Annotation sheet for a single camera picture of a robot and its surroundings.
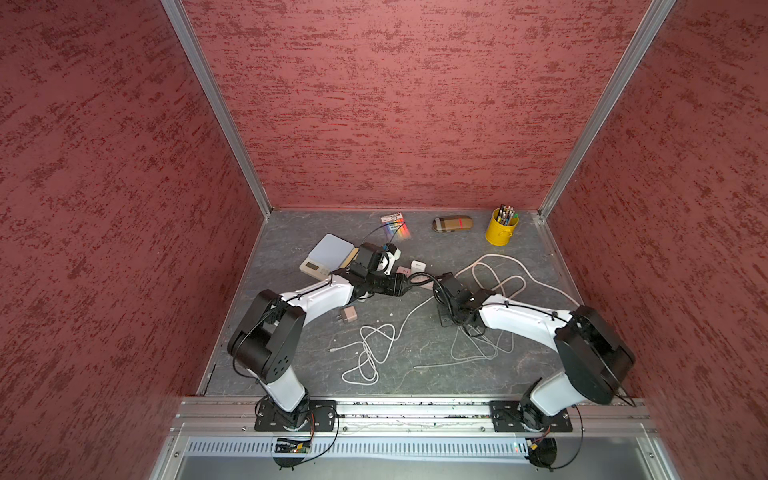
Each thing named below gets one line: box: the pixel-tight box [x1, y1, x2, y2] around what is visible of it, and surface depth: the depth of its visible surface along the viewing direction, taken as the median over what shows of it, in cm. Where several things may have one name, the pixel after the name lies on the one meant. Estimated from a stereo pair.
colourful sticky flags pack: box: [380, 212, 411, 239], surface depth 117 cm
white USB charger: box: [410, 260, 427, 274], surface depth 97 cm
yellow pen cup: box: [485, 204, 519, 247], surface depth 105 cm
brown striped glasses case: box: [432, 215, 474, 233], surface depth 116 cm
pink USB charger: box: [343, 306, 358, 323], surface depth 92 cm
